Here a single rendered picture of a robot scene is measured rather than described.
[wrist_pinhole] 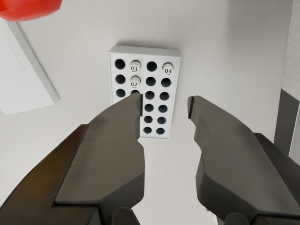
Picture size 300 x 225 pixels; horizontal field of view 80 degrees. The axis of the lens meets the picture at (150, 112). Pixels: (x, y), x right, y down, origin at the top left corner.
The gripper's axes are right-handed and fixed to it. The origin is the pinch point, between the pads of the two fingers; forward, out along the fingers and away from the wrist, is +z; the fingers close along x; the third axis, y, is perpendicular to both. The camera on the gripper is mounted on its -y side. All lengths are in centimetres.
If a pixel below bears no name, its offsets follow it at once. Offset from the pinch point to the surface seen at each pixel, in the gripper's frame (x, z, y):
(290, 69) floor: 75, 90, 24
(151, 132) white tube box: -0.8, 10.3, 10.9
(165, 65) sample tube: 0.4, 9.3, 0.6
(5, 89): -22.0, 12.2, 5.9
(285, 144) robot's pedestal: 41, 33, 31
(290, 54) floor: 71, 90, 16
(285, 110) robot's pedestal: 48, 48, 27
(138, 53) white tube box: -2.8, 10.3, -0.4
